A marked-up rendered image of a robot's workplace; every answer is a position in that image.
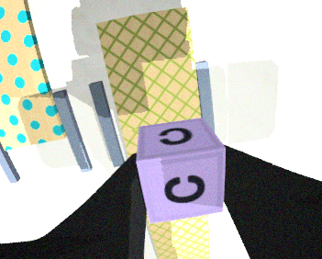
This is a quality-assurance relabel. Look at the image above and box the purple labelled cube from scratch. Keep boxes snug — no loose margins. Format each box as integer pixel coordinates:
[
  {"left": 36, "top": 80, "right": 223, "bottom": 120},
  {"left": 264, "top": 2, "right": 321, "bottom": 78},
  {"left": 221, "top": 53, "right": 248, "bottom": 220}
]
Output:
[{"left": 136, "top": 118, "right": 226, "bottom": 224}]

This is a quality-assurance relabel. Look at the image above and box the yellow strip with cyan dots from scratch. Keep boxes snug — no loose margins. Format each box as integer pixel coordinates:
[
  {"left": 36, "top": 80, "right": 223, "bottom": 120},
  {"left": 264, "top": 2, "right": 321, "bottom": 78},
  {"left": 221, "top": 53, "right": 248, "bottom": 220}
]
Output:
[{"left": 0, "top": 0, "right": 66, "bottom": 151}]

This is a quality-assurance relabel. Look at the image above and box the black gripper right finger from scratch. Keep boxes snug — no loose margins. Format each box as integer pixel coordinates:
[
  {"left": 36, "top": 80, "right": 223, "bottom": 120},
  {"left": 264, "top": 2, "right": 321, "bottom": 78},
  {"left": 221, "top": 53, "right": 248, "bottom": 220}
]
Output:
[{"left": 223, "top": 145, "right": 322, "bottom": 259}]

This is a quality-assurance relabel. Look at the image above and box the yellow crosshatch-patterned strip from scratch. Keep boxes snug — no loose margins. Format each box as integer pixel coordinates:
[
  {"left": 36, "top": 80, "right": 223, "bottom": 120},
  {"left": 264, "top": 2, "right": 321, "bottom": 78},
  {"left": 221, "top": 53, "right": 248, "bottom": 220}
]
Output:
[{"left": 97, "top": 7, "right": 211, "bottom": 259}]

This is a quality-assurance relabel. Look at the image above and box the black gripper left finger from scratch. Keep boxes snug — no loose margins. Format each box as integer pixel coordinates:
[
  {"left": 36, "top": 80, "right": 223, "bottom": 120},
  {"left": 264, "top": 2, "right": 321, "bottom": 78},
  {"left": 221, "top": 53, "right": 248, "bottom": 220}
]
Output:
[{"left": 0, "top": 153, "right": 147, "bottom": 259}]

